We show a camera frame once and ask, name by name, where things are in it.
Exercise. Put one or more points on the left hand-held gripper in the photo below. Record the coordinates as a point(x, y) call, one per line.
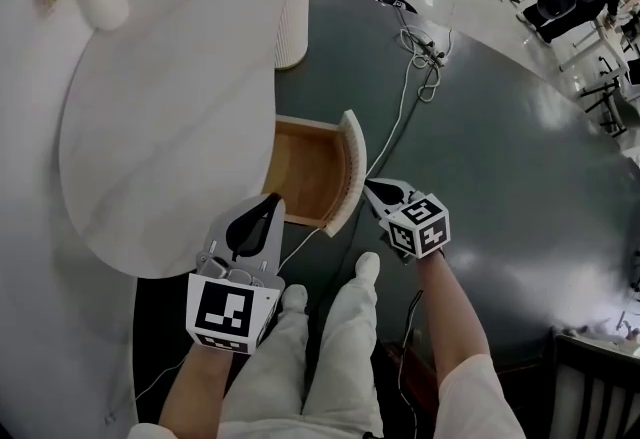
point(225, 309)

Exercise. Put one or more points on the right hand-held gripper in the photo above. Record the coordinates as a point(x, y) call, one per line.
point(420, 227)

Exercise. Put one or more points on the large wooden drawer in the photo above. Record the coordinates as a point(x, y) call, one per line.
point(305, 167)

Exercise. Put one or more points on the white round side table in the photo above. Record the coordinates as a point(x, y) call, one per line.
point(170, 102)

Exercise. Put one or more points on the person's right forearm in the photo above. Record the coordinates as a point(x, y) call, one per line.
point(455, 317)

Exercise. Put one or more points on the person's left forearm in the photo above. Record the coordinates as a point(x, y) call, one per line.
point(195, 387)

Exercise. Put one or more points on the person's left white shoe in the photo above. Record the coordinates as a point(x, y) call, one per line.
point(295, 297)

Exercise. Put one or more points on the person's white shoe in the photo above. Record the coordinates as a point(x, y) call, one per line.
point(295, 297)
point(367, 266)

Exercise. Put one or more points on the person's right white shoe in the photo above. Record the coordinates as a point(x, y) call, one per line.
point(367, 266)

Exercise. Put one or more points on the dark green floor mat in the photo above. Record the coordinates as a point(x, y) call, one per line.
point(500, 177)

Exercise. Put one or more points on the person's white trousers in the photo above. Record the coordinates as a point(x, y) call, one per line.
point(345, 352)

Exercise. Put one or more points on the white power strip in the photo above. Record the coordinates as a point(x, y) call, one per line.
point(427, 52)

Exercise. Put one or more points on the grey office chair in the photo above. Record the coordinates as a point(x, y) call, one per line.
point(615, 102)

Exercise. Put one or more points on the black round bag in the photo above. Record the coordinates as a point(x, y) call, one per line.
point(555, 2)

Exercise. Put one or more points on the white work table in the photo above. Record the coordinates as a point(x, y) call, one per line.
point(605, 34)

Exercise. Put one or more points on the dark wooden chair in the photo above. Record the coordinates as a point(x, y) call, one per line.
point(600, 377)

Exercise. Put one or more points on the white ceramic vase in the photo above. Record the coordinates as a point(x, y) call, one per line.
point(102, 4)

